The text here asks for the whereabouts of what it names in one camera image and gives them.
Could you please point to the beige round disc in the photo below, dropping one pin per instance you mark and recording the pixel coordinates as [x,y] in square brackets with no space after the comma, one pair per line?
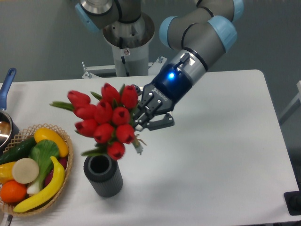
[25,170]

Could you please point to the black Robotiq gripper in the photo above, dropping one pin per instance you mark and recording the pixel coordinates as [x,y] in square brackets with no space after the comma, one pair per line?
[162,94]

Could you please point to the red tulip bouquet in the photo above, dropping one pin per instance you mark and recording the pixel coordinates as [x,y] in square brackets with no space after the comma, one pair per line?
[110,122]

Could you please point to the purple red vegetable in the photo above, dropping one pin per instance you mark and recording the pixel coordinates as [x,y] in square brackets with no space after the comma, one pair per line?
[63,162]

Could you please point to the green cucumber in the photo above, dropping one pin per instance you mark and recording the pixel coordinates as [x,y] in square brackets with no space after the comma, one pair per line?
[19,151]

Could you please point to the white frame at right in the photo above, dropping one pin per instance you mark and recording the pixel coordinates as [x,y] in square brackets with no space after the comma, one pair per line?
[293,105]

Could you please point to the orange fruit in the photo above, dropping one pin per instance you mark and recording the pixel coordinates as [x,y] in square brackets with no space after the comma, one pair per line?
[13,192]

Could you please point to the green bok choy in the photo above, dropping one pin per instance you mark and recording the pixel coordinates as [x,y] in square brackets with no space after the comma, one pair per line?
[41,153]

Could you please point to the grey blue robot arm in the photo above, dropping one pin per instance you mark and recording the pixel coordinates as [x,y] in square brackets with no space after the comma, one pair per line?
[200,37]

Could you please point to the yellow banana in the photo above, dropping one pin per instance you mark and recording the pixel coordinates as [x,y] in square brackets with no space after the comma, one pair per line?
[46,193]

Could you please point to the blue handled saucepan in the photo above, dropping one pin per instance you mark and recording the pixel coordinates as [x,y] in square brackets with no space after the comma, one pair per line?
[8,129]

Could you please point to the yellow bell pepper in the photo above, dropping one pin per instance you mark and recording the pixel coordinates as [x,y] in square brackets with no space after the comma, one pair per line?
[6,172]

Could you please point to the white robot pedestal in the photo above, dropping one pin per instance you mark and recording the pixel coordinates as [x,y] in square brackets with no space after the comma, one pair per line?
[130,49]

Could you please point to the woven wicker basket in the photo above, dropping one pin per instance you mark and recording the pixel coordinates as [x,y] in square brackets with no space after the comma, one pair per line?
[26,134]

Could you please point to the black device at edge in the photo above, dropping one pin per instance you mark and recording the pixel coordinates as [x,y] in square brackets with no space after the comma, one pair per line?
[293,202]

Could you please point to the dark grey ribbed vase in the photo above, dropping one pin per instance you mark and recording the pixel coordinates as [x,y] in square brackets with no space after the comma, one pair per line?
[104,175]

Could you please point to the yellow squash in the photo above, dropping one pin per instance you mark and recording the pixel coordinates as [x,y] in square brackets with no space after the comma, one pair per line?
[48,134]

